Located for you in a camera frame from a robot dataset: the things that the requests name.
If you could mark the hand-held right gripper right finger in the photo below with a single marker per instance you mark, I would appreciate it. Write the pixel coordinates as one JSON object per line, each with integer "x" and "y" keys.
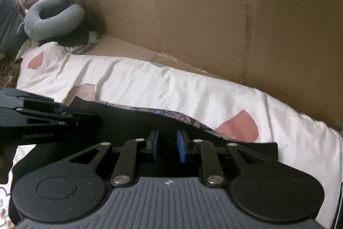
{"x": 181, "y": 145}

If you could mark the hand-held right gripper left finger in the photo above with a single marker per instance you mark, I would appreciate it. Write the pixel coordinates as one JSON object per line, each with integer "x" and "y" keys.
{"x": 154, "y": 145}

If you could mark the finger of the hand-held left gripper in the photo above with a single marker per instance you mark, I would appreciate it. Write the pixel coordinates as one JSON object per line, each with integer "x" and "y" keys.
{"x": 16, "y": 116}
{"x": 16, "y": 97}

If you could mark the black garment with floral lining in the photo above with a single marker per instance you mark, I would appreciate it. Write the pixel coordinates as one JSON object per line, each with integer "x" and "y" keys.
{"x": 120, "y": 121}

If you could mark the white printed bed sheet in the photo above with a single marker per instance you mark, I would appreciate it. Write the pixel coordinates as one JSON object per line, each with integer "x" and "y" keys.
{"x": 160, "y": 84}

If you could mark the grey neck pillow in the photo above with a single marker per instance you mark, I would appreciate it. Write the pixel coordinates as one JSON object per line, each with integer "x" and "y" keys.
{"x": 32, "y": 18}

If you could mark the dark grey cushion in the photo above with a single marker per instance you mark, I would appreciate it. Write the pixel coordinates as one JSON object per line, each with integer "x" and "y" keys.
{"x": 8, "y": 17}

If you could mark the small patterned cloth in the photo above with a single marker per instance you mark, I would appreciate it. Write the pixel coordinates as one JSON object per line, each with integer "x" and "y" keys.
{"x": 93, "y": 37}

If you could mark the brown cardboard box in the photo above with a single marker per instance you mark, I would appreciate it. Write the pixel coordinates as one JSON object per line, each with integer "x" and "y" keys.
{"x": 201, "y": 17}

